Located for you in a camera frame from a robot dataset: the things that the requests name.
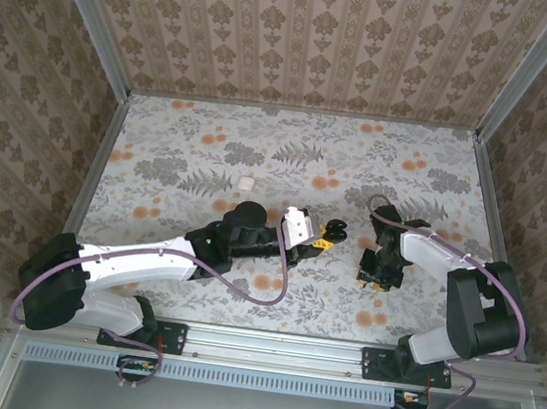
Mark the white earbud charging case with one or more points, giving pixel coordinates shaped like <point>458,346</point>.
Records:
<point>246,183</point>

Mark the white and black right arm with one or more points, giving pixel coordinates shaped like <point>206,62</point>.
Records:
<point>434,251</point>

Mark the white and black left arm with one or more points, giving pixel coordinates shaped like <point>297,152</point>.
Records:
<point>135,257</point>

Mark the black connector box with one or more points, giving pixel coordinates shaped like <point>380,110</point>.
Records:
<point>409,399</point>
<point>136,364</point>

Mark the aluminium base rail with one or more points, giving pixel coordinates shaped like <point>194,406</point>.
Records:
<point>274,351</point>

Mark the aluminium frame side rail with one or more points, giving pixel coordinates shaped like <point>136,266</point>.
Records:
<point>104,152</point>
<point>487,192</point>

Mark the aluminium frame post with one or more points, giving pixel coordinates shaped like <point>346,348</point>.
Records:
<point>527,76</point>
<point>91,19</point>

